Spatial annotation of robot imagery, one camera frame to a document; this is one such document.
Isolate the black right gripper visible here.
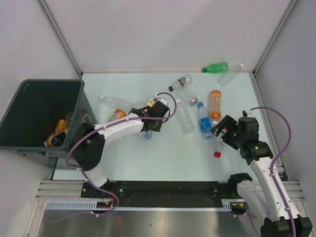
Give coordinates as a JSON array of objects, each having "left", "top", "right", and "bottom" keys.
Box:
[{"left": 210, "top": 115, "right": 244, "bottom": 150}]

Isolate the clear Nongfu bottle red label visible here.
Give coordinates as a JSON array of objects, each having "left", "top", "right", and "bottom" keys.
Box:
[{"left": 213, "top": 133, "right": 223, "bottom": 158}]

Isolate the crushed clear bottle blue cap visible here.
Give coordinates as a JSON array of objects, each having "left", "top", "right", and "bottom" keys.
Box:
[{"left": 144, "top": 130, "right": 153, "bottom": 140}]

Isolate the orange label bottle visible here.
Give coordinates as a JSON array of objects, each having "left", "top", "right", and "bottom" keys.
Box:
[
  {"left": 209, "top": 90, "right": 222, "bottom": 121},
  {"left": 107, "top": 109, "right": 126, "bottom": 122}
]

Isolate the orange juice bottle gold cap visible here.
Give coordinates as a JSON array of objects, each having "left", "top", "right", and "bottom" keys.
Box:
[{"left": 55, "top": 119, "right": 65, "bottom": 133}]

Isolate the yellow tea bottle blue label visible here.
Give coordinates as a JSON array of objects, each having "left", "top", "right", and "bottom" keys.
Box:
[{"left": 44, "top": 130, "right": 67, "bottom": 147}]

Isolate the clear bottle dark green label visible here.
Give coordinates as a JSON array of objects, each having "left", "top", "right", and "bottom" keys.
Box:
[{"left": 129, "top": 100, "right": 147, "bottom": 113}]

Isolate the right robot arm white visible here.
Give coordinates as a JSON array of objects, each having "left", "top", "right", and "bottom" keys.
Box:
[{"left": 211, "top": 115, "right": 313, "bottom": 237}]

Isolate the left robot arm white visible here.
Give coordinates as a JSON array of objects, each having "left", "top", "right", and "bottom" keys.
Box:
[{"left": 66, "top": 100, "right": 170, "bottom": 198}]

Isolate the dark green plastic bin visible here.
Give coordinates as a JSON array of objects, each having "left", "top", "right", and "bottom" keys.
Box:
[{"left": 0, "top": 79, "right": 97, "bottom": 166}]

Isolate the clear bottle blue label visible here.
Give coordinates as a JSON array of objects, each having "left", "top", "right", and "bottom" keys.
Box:
[{"left": 197, "top": 101, "right": 213, "bottom": 140}]

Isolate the tall clear bottle white cap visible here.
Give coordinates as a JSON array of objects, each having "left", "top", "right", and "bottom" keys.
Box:
[{"left": 175, "top": 99, "right": 195, "bottom": 135}]

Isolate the clear bottle silver cap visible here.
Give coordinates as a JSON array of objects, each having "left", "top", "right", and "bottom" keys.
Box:
[{"left": 176, "top": 87, "right": 198, "bottom": 107}]

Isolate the clear bottle black cap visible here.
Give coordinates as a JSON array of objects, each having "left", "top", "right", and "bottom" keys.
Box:
[{"left": 168, "top": 75, "right": 193, "bottom": 92}]

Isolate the clear bottle white cap back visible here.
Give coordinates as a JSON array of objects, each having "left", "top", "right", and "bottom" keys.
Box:
[{"left": 217, "top": 63, "right": 244, "bottom": 86}]

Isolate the green bottle at back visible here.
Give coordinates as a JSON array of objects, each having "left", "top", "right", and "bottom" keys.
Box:
[{"left": 202, "top": 62, "right": 228, "bottom": 74}]

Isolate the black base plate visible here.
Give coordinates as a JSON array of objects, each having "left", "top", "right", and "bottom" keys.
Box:
[{"left": 81, "top": 180, "right": 247, "bottom": 208}]

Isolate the white cable duct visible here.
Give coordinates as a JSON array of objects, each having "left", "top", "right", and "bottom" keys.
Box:
[{"left": 46, "top": 199, "right": 115, "bottom": 210}]

